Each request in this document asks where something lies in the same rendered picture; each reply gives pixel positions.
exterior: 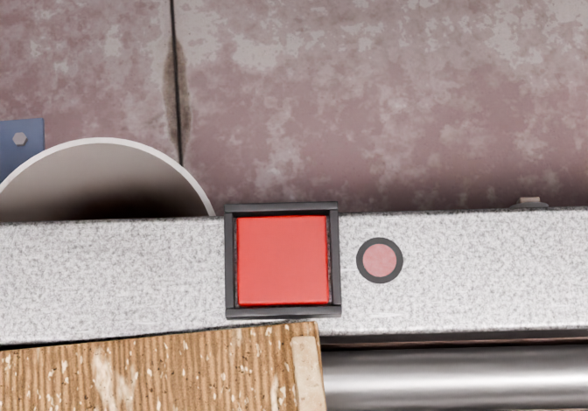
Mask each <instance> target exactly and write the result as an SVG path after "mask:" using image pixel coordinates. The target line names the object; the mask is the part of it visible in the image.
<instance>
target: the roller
mask: <svg viewBox="0 0 588 411"><path fill-rule="evenodd" d="M321 360H322V369H323V378H324V386H325V403H326V411H503V410H535V409H567V408H588V345H529V346H497V347H465V348H433V349H401V350H369V351H337V352H321Z"/></svg>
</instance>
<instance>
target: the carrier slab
mask: <svg viewBox="0 0 588 411"><path fill-rule="evenodd" d="M299 336H313V337H315V340H316V346H317V351H318V361H319V367H320V372H321V378H322V383H323V388H324V392H325V386H324V378H323V369H322V360H321V351H320V342H319V326H318V323H317V322H316V321H309V322H299V323H290V324H272V325H263V326H254V327H244V328H235V329H226V330H217V331H199V332H190V333H180V334H171V335H162V336H153V337H143V338H125V339H117V340H107V341H98V342H88V343H79V344H70V345H53V346H43V347H34V348H24V349H16V350H6V351H0V411H298V408H297V400H296V391H295V379H294V368H293V359H292V349H291V339H292V338H293V337H299Z"/></svg>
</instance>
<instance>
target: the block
mask: <svg viewBox="0 0 588 411"><path fill-rule="evenodd" d="M291 349H292V359H293V368H294V379H295V391H296V400H297V411H326V399H325V393H324V388H323V383H322V378H321V372H320V367H319V356H318V351H317V346H316V340H315V337H313V336H299V337H293V338H292V339H291Z"/></svg>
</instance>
